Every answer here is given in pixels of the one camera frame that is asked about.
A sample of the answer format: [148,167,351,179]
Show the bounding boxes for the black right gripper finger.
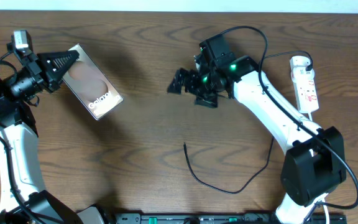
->
[167,68,189,94]
[195,95,218,108]

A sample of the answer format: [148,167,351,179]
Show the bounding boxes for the black charger cable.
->
[183,50,314,195]

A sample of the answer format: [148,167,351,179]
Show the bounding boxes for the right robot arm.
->
[167,34,347,223]

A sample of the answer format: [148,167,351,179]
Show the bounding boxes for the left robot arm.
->
[0,44,82,223]

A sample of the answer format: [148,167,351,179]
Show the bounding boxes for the white USB charger adapter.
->
[290,55,314,79]

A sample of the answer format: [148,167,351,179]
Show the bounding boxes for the white power strip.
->
[291,67,319,114]

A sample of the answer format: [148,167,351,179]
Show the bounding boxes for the black mounting rail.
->
[82,212,347,224]

